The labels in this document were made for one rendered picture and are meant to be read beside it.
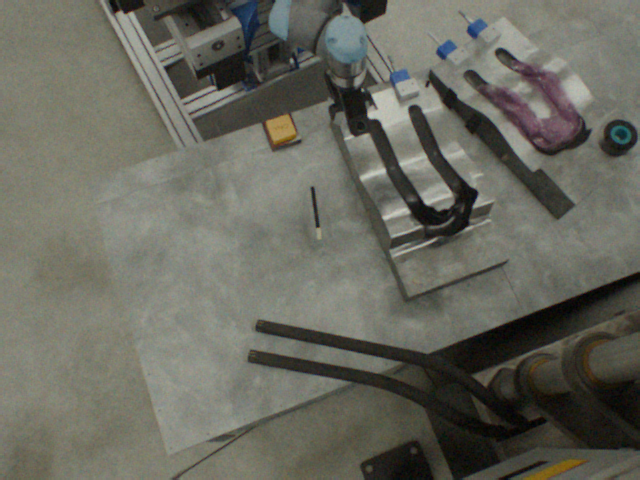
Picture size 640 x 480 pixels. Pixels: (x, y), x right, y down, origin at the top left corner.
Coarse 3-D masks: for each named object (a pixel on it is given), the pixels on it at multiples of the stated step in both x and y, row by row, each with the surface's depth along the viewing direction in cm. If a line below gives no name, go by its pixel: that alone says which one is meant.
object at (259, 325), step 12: (252, 324) 144; (264, 324) 143; (276, 324) 143; (288, 336) 142; (300, 336) 140; (312, 336) 140; (324, 336) 139; (336, 336) 139; (348, 348) 138; (360, 348) 137; (372, 348) 136; (384, 348) 135; (396, 348) 135; (396, 360) 135; (408, 360) 134
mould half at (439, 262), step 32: (384, 96) 155; (384, 128) 152; (448, 128) 153; (352, 160) 150; (416, 160) 150; (448, 160) 150; (384, 192) 145; (448, 192) 143; (480, 192) 143; (384, 224) 141; (416, 224) 140; (480, 224) 148; (416, 256) 146; (448, 256) 146; (480, 256) 146; (416, 288) 144
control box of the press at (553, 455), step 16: (400, 448) 214; (416, 448) 214; (544, 448) 108; (560, 448) 102; (368, 464) 212; (384, 464) 212; (400, 464) 213; (416, 464) 213; (496, 464) 112; (512, 464) 105; (528, 464) 99; (544, 464) 93; (560, 464) 88; (576, 464) 84; (592, 464) 80; (608, 464) 77; (624, 464) 75
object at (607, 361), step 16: (624, 336) 88; (592, 352) 95; (608, 352) 89; (624, 352) 85; (496, 368) 145; (512, 368) 145; (544, 368) 114; (560, 368) 106; (592, 368) 95; (608, 368) 90; (624, 368) 86; (496, 384) 140; (512, 384) 132; (544, 384) 115; (560, 384) 108; (512, 400) 138
